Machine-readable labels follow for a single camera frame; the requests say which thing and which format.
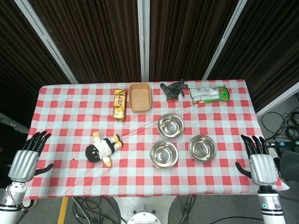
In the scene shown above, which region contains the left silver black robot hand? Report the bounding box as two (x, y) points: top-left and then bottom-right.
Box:
(8, 130), (55, 183)

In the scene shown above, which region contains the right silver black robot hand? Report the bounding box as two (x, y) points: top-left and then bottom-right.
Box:
(235, 134), (279, 187)

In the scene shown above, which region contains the stainless steel bowl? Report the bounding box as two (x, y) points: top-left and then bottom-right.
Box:
(157, 113), (185, 139)
(149, 140), (179, 168)
(188, 134), (216, 162)

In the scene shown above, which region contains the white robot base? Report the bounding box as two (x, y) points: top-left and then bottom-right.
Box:
(114, 195), (178, 224)

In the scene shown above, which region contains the red white checkered tablecloth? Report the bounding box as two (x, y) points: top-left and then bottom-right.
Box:
(23, 79), (289, 201)

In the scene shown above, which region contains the white black sneaker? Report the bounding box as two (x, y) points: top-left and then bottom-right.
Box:
(268, 147), (281, 164)
(22, 199), (38, 210)

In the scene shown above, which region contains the black trouser leg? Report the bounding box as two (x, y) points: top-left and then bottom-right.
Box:
(277, 150), (299, 182)

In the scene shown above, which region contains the black power strip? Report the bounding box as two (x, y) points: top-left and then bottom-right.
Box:
(266, 140), (299, 148)

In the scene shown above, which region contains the black headed plush doll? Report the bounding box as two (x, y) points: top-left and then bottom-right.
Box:
(85, 131), (124, 168)

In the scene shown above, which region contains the green silver snack packet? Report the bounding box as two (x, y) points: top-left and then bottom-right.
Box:
(188, 85), (230, 105)

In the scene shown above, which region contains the dark brown curtain panel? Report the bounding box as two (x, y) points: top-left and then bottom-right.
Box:
(29, 0), (142, 84)
(0, 0), (71, 128)
(207, 0), (299, 113)
(149, 0), (239, 82)

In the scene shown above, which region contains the gold snack bar wrapper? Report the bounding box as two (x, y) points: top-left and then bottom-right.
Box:
(113, 89), (128, 122)

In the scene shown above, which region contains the black work glove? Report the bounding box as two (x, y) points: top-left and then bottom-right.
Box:
(159, 79), (189, 102)

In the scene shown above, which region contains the brown paper food box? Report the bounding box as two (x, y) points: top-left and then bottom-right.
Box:
(128, 83), (152, 114)

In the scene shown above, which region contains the black cable coil on floor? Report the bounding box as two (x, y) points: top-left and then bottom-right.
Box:
(261, 109), (299, 141)

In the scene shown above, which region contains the white partition frame rail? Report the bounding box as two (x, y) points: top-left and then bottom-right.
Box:
(255, 81), (299, 118)

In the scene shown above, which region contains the black cable bundle under table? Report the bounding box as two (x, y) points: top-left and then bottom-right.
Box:
(71, 196), (128, 224)

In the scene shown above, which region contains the white partition frame post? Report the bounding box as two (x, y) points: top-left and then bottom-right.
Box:
(201, 0), (249, 81)
(136, 0), (150, 83)
(13, 0), (78, 84)

